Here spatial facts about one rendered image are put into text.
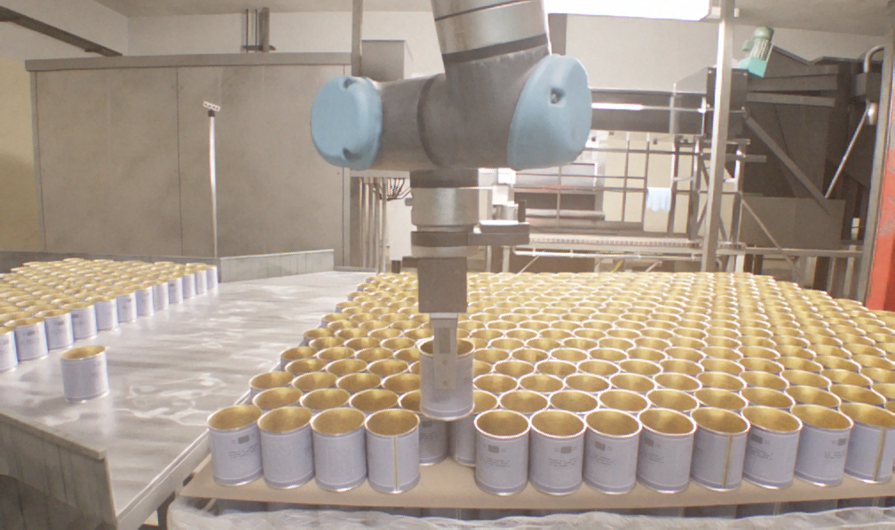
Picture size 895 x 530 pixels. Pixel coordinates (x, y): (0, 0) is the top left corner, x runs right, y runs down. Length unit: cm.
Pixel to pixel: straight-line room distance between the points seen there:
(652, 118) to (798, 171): 155
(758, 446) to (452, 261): 45
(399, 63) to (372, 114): 270
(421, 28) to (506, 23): 903
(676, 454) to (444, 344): 31
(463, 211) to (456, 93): 17
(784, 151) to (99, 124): 558
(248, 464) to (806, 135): 482
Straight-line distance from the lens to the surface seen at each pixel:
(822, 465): 75
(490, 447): 58
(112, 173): 412
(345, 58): 338
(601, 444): 61
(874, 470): 80
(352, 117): 36
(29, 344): 123
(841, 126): 545
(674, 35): 1008
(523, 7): 31
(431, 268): 44
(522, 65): 31
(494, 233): 47
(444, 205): 46
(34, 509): 102
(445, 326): 47
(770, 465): 71
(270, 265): 195
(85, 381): 96
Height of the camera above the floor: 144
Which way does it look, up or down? 7 degrees down
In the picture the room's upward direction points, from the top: 2 degrees clockwise
